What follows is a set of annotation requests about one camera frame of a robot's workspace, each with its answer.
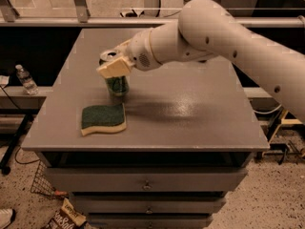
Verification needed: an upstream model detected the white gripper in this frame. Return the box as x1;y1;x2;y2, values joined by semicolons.
96;29;161;79

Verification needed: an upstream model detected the green soda can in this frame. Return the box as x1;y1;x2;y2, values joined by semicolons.
99;50;129;97

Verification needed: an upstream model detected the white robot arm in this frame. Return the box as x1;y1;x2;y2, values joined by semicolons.
96;0;305;122

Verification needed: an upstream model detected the green yellow sponge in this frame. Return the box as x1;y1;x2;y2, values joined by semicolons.
81;103;127;136

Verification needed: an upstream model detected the clear plastic water bottle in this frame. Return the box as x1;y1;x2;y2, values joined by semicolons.
15;65;39;95

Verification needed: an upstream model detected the grey drawer cabinet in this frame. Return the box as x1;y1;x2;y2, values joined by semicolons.
21;27;271;229

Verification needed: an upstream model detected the top grey drawer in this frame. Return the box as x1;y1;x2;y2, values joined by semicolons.
45;167;247;192

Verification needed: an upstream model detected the grey drawer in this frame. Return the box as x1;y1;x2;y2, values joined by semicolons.
71;196;226;214
87;214;213;229
45;167;247;192

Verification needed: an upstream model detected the middle grey drawer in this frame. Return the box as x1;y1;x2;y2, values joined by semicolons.
71;196;226;214

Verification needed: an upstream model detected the black table leg stand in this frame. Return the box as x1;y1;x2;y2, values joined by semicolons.
0;114;32;176

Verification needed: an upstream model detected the bottom grey drawer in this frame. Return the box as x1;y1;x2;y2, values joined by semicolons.
87;214;213;229

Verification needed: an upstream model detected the snack chip bag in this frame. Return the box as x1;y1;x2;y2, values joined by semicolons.
41;198;86;229

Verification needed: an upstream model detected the yellow black clamp stand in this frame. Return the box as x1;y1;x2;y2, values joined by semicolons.
254;109;305;165

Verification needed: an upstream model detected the white shoe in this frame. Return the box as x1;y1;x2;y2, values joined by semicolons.
0;208;15;229

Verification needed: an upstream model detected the metal railing frame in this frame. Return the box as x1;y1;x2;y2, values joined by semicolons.
0;0;305;28

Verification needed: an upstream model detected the black cable on floor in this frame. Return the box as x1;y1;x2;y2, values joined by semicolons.
0;84;41;166

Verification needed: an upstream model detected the wire mesh basket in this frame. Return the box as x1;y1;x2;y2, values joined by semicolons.
30;161;68;198

